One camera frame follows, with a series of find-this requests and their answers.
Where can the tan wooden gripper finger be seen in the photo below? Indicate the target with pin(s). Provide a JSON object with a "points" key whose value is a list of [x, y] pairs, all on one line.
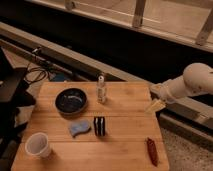
{"points": [[155, 106]]}

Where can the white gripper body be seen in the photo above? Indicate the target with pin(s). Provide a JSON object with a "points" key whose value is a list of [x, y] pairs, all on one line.
{"points": [[164, 91]]}

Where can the black white striped eraser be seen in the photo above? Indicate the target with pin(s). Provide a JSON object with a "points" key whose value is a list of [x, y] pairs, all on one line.
{"points": [[99, 126]]}

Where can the small clear spray bottle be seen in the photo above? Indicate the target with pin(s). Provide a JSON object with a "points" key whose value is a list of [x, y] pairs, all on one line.
{"points": [[101, 90]]}

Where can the dark blue bowl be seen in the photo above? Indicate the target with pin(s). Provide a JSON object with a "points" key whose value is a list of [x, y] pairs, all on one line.
{"points": [[71, 101]]}

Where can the white paper cup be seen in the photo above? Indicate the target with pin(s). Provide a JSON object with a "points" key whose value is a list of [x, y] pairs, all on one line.
{"points": [[38, 145]]}

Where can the black chair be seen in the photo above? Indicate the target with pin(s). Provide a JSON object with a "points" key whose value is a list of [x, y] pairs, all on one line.
{"points": [[13, 94]]}

